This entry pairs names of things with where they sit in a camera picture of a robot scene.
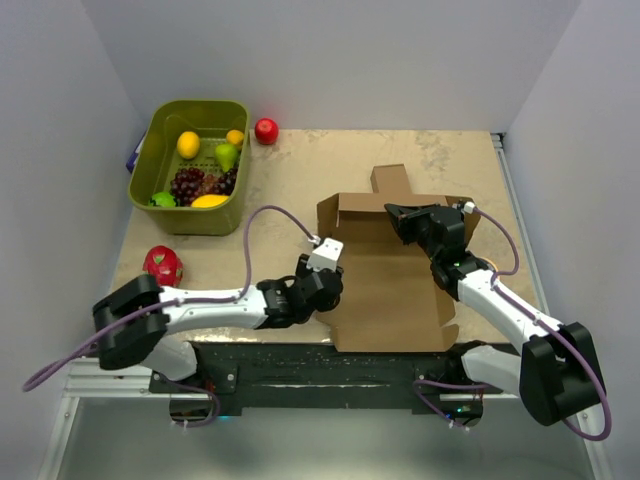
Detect brown cardboard box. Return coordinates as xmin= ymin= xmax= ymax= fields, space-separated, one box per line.
xmin=316 ymin=164 xmax=459 ymax=353

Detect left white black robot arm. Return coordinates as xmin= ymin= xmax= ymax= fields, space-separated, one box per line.
xmin=93 ymin=254 xmax=344 ymax=392

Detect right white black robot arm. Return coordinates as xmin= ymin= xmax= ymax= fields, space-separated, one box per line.
xmin=384 ymin=201 xmax=612 ymax=439

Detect masking tape roll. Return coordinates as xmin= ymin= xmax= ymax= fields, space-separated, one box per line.
xmin=480 ymin=256 xmax=500 ymax=271

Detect yellow mango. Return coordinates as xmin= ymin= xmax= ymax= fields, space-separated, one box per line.
xmin=191 ymin=194 xmax=229 ymax=208

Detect red apple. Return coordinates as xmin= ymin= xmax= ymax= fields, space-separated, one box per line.
xmin=254 ymin=117 xmax=279 ymax=145

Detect pink dragon fruit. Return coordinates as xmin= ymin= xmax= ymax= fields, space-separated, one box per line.
xmin=142 ymin=245 xmax=184 ymax=288

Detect green pear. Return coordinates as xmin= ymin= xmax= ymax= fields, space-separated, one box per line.
xmin=214 ymin=143 xmax=239 ymax=173

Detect dark purple grapes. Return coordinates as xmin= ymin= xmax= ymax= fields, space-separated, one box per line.
xmin=169 ymin=167 xmax=237 ymax=207

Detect small orange fruit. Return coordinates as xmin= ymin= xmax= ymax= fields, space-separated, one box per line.
xmin=226 ymin=129 xmax=245 ymax=151

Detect green plastic basket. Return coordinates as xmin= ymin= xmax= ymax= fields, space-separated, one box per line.
xmin=128 ymin=99 xmax=251 ymax=236

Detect yellow lemon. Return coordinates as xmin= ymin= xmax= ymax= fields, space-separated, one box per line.
xmin=176 ymin=131 xmax=201 ymax=160

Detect blue white booklet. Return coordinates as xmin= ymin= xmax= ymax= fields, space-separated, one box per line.
xmin=125 ymin=132 xmax=147 ymax=174

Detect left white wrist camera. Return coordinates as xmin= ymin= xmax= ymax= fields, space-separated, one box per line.
xmin=307 ymin=238 xmax=344 ymax=272

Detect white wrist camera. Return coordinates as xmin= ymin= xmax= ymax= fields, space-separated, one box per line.
xmin=307 ymin=238 xmax=344 ymax=272
xmin=463 ymin=202 xmax=476 ymax=214

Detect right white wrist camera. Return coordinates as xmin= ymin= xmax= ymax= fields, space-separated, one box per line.
xmin=463 ymin=202 xmax=476 ymax=214

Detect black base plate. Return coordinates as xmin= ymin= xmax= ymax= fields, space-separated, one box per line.
xmin=147 ymin=339 xmax=521 ymax=417

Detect aluminium frame rail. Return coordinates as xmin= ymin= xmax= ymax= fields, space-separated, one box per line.
xmin=37 ymin=130 xmax=616 ymax=480

